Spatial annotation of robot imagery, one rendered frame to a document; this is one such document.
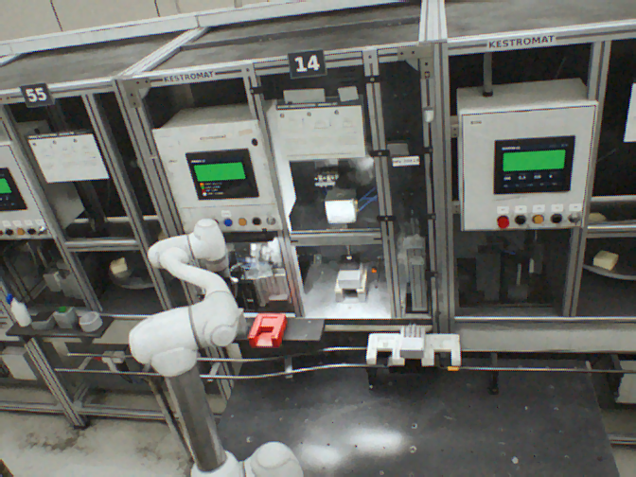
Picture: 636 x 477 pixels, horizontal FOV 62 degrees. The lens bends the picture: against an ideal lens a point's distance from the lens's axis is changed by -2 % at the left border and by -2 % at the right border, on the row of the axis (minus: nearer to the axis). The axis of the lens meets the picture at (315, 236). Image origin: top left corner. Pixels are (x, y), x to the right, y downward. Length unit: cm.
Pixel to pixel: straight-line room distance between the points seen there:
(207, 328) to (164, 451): 182
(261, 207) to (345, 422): 92
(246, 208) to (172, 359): 74
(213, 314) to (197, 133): 74
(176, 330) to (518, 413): 136
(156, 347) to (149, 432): 187
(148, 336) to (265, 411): 90
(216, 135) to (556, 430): 166
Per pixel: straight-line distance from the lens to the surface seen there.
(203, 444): 184
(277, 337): 228
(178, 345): 163
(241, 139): 200
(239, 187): 207
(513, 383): 241
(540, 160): 194
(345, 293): 250
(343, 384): 242
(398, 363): 223
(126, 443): 349
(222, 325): 158
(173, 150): 213
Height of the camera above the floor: 246
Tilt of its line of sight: 32 degrees down
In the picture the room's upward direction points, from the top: 10 degrees counter-clockwise
